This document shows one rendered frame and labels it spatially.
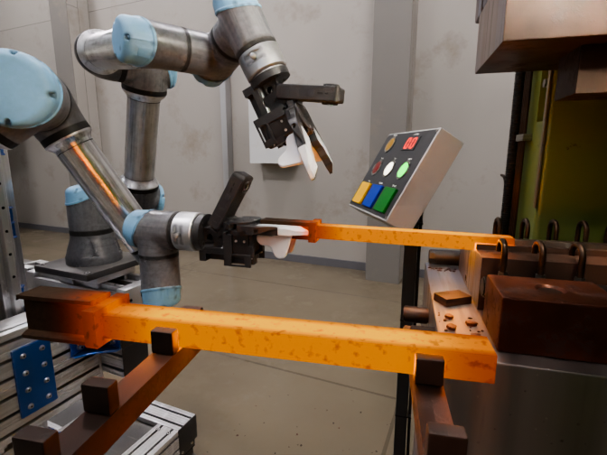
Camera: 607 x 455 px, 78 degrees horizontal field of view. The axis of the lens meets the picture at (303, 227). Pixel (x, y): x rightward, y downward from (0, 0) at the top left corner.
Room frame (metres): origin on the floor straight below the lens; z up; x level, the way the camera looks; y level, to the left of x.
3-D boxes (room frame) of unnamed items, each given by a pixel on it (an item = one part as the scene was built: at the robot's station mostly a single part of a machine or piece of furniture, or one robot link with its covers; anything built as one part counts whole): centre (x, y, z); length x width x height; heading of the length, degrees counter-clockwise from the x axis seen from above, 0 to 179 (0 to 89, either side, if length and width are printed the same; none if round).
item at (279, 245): (0.64, 0.04, 0.98); 0.09 x 0.03 x 0.06; 72
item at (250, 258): (0.68, 0.14, 0.98); 0.12 x 0.08 x 0.09; 75
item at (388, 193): (1.04, -0.23, 1.01); 0.07 x 0.05 x 0.07; 10
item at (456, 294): (0.53, -0.22, 0.92); 0.04 x 0.03 x 0.01; 107
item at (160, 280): (0.74, 0.29, 0.89); 0.11 x 0.08 x 0.11; 22
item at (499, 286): (0.41, -0.29, 0.95); 0.12 x 0.09 x 0.07; 75
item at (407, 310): (0.59, -0.19, 0.87); 0.04 x 0.03 x 0.03; 75
